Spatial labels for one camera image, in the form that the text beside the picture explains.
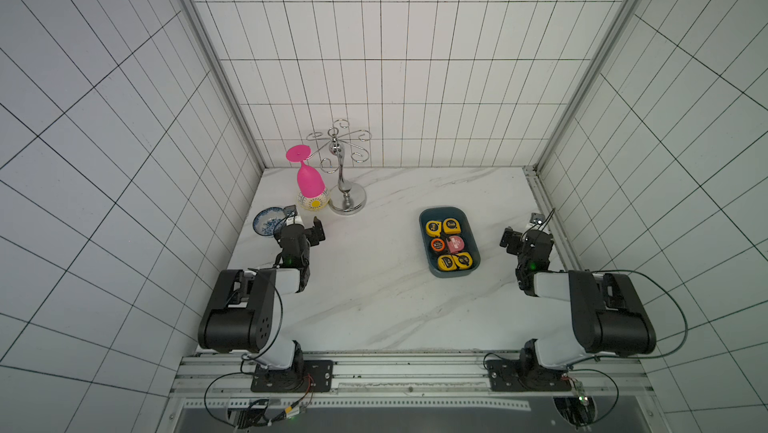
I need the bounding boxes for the pink tape measure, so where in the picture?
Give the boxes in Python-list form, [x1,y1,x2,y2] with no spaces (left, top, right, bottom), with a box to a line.
[446,235,465,254]

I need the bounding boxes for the yellow tape measure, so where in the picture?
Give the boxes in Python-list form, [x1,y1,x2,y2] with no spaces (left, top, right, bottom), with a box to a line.
[442,218,462,236]
[453,251,474,270]
[425,220,443,238]
[437,254,458,272]

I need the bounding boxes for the orange black tape measure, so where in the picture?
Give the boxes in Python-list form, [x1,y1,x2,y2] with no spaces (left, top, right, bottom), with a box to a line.
[430,237,447,255]

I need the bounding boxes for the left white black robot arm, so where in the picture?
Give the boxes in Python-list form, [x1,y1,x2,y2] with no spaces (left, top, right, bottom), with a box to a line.
[197,217,325,376]

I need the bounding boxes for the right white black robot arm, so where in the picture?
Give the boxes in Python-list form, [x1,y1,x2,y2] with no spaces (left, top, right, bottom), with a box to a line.
[500,227,656,376]

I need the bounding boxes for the teal plastic storage box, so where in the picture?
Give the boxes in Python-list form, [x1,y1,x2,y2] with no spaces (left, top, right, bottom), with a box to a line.
[419,206,481,278]

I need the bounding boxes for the blue white ceramic dish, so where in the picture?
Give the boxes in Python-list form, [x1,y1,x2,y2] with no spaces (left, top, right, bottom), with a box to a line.
[252,207,288,237]

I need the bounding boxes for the pink plastic wine glass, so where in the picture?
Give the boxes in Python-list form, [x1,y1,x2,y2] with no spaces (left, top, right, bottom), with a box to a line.
[286,144,326,198]

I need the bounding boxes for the chrome wine glass rack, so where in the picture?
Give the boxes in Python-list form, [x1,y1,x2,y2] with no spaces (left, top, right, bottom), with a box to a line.
[306,118,371,215]

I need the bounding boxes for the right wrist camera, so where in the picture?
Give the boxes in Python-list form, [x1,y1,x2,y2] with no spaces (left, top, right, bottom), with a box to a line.
[528,212,546,228]

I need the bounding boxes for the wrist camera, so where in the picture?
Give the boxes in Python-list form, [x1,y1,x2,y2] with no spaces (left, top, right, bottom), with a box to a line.
[282,205,300,225]
[528,212,546,228]

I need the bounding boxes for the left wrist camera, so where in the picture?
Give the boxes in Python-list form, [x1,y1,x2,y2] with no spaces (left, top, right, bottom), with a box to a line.
[282,205,300,225]

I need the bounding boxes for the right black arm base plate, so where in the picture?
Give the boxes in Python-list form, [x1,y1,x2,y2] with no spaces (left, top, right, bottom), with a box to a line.
[483,357,572,393]

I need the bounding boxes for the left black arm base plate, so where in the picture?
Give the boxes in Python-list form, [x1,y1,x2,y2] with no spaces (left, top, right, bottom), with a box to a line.
[250,360,335,393]

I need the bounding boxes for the aluminium mounting rail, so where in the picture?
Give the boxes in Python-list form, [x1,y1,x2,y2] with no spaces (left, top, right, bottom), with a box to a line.
[170,352,653,413]

